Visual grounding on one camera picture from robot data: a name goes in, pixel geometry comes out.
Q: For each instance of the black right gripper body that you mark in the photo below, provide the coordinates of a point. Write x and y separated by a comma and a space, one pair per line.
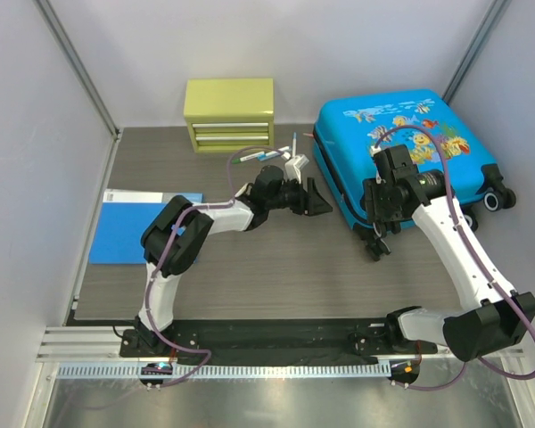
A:
380, 203

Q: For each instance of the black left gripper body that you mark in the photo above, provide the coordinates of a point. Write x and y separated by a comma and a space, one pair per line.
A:
292, 196

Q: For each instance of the blue suitcase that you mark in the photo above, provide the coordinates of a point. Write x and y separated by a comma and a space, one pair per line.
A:
347, 129

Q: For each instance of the blue white box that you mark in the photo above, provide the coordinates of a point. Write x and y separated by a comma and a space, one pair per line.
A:
124, 216

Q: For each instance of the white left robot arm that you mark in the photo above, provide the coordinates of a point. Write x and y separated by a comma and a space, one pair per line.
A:
173, 241

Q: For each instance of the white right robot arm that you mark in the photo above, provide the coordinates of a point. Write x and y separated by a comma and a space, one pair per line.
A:
493, 315

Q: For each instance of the marker pen blue cap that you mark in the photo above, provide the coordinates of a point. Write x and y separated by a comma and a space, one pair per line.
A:
284, 153

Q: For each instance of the marker pen green cap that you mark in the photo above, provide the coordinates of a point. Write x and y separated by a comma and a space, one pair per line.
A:
247, 157

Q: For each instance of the yellow-green drawer organizer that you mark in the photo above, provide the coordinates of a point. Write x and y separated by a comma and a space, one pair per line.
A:
227, 114

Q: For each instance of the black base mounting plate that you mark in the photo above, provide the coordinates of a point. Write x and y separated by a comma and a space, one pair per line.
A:
289, 342

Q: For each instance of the aluminium right corner post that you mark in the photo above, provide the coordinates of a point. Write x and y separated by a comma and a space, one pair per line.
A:
481, 36

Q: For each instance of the aluminium corner post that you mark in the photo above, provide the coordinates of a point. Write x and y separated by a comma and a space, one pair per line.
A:
481, 36
69, 51

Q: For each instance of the slotted cable duct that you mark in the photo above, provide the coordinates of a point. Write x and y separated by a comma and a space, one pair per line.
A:
162, 371

